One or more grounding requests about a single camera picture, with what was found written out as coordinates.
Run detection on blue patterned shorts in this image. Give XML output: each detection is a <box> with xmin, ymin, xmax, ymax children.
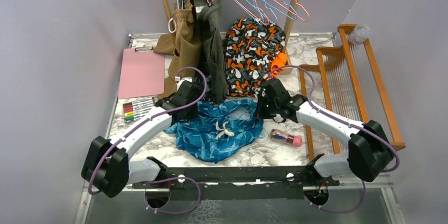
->
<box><xmin>165</xmin><ymin>99</ymin><xmax>264</xmax><ymax>163</ymax></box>

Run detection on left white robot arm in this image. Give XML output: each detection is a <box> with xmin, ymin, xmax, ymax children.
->
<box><xmin>81</xmin><ymin>80</ymin><xmax>205</xmax><ymax>198</ymax></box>

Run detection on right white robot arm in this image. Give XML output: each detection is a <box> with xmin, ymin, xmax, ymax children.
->
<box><xmin>255</xmin><ymin>79</ymin><xmax>396</xmax><ymax>185</ymax></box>

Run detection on wooden hanger stand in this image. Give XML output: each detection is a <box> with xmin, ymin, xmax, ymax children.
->
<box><xmin>155</xmin><ymin>0</ymin><xmax>309</xmax><ymax>76</ymax></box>

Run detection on tan brown shorts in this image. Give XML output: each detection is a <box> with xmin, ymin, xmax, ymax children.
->
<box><xmin>154</xmin><ymin>0</ymin><xmax>202</xmax><ymax>99</ymax></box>

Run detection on orange camo shorts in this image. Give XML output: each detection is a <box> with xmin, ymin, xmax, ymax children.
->
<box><xmin>224</xmin><ymin>18</ymin><xmax>286</xmax><ymax>97</ymax></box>

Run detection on dark green shorts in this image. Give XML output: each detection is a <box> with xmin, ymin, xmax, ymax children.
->
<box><xmin>193</xmin><ymin>0</ymin><xmax>228</xmax><ymax>104</ymax></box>

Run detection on pink capped pencil tube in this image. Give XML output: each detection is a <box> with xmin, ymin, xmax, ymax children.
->
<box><xmin>270</xmin><ymin>129</ymin><xmax>303</xmax><ymax>147</ymax></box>

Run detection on pink clipboard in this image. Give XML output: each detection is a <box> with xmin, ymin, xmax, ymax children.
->
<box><xmin>118</xmin><ymin>49</ymin><xmax>165</xmax><ymax>99</ymax></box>

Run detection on marker set pack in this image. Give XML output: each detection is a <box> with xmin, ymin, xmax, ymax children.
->
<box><xmin>123</xmin><ymin>97</ymin><xmax>156</xmax><ymax>123</ymax></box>

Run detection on wooden drying rack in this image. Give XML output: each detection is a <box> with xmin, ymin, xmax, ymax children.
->
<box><xmin>302</xmin><ymin>24</ymin><xmax>406</xmax><ymax>151</ymax></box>

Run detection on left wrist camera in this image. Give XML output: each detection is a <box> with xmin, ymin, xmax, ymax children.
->
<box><xmin>175</xmin><ymin>76</ymin><xmax>193</xmax><ymax>91</ymax></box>

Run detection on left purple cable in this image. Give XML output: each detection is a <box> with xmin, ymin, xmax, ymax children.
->
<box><xmin>87</xmin><ymin>67</ymin><xmax>208</xmax><ymax>196</ymax></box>

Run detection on purple cable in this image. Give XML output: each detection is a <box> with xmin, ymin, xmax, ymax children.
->
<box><xmin>264</xmin><ymin>64</ymin><xmax>400</xmax><ymax>173</ymax></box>
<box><xmin>87</xmin><ymin>67</ymin><xmax>208</xmax><ymax>196</ymax></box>

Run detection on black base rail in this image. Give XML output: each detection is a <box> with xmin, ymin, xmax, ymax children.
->
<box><xmin>132</xmin><ymin>166</ymin><xmax>339</xmax><ymax>201</ymax></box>

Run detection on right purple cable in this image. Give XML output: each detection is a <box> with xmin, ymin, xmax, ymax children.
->
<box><xmin>264</xmin><ymin>64</ymin><xmax>400</xmax><ymax>173</ymax></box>

